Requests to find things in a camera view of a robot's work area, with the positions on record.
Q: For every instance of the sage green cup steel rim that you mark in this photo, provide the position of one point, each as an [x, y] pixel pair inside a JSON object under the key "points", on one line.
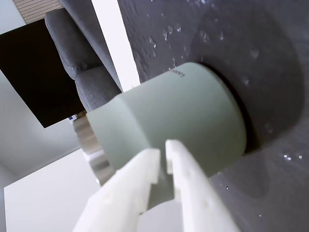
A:
{"points": [[178, 111]]}

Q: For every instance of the black flat panel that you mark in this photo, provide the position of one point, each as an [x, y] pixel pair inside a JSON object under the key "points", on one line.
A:
{"points": [[31, 77]]}

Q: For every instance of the dark grey table mat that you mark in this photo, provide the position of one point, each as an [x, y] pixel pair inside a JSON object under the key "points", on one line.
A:
{"points": [[241, 31]]}

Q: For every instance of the white cabinet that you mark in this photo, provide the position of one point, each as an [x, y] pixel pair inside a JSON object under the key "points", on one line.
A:
{"points": [[46, 193]]}

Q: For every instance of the grey fabric sofa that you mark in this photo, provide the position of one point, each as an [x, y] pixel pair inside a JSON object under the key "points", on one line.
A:
{"points": [[79, 48]]}

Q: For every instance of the wooden slatted panel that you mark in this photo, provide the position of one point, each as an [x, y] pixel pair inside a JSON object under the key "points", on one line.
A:
{"points": [[38, 10]]}

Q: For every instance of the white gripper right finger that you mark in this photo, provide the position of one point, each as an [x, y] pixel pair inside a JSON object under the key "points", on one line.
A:
{"points": [[193, 193]]}

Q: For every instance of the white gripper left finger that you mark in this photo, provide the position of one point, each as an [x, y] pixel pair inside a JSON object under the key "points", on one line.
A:
{"points": [[120, 193]]}

